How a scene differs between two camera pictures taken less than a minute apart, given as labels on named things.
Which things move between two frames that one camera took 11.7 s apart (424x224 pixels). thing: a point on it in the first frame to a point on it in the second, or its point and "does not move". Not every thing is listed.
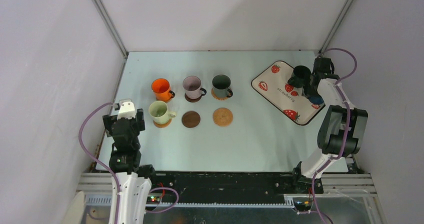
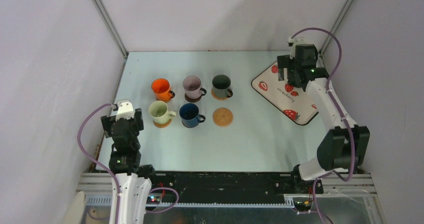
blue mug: [316, 100] to [189, 113]
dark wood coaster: [192, 100] does not move
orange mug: [161, 87] does not move
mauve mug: [192, 84] does not move
